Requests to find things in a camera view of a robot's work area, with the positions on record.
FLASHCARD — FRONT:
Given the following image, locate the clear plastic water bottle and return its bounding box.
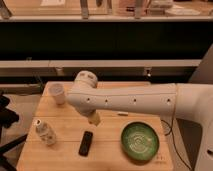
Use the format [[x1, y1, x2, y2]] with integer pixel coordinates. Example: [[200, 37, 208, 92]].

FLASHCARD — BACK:
[[34, 119, 56, 146]]

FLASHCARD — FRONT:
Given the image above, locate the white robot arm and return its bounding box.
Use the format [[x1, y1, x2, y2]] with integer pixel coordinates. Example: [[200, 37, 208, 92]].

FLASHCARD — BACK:
[[67, 70, 213, 171]]

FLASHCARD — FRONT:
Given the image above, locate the black remote control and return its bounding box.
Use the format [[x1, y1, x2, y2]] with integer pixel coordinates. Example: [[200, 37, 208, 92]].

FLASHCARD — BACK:
[[78, 131, 93, 156]]

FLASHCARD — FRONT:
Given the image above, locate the white paper cup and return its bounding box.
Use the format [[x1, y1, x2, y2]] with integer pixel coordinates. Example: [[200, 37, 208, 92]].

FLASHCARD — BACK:
[[48, 83, 65, 105]]

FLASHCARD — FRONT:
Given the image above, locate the green bowl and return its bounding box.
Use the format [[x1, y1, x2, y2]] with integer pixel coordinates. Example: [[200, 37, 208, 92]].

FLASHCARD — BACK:
[[120, 122, 160, 162]]

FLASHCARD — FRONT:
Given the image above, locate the black office chair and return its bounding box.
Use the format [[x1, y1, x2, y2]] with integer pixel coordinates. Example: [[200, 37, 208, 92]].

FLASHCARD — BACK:
[[0, 90, 29, 171]]

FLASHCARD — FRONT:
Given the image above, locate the black cable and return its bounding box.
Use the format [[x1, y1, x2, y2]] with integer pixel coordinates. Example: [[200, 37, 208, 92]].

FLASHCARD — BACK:
[[161, 118, 193, 171]]

